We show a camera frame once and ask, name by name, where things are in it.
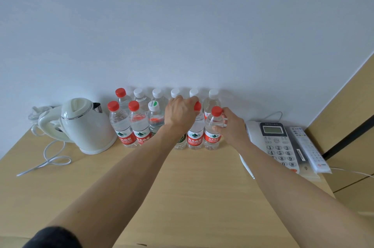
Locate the white lidded mug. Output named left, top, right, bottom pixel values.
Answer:
left=28, top=106, right=56, bottom=137

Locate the red cap water bottle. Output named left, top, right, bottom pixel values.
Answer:
left=107, top=101, right=138, bottom=148
left=128, top=100, right=153, bottom=146
left=115, top=88, right=132, bottom=111
left=203, top=106, right=226, bottom=151
left=186, top=101, right=205, bottom=150

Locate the person's left forearm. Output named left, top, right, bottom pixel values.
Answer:
left=48, top=128, right=183, bottom=248

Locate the person's right forearm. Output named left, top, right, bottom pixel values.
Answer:
left=238, top=141, right=374, bottom=248

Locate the bagged remote control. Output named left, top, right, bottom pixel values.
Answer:
left=289, top=127, right=332, bottom=183

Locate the thin grey telephone wire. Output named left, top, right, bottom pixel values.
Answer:
left=263, top=111, right=283, bottom=123

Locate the wooden table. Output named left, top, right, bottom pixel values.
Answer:
left=0, top=128, right=337, bottom=248

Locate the thin white cable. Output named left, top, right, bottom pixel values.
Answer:
left=330, top=167, right=374, bottom=178

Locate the person's right hand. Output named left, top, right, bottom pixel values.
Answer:
left=212, top=107, right=252, bottom=152

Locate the green label water bottle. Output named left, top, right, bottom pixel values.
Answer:
left=174, top=132, right=187, bottom=150
left=147, top=100, right=166, bottom=136

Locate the white telephone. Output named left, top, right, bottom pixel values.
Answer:
left=239, top=121, right=301, bottom=180

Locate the black t-shirt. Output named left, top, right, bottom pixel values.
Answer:
left=23, top=226, right=82, bottom=248

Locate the person's left hand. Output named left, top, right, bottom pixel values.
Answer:
left=162, top=95, right=200, bottom=137

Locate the white electric kettle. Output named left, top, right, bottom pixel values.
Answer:
left=38, top=98, right=118, bottom=155

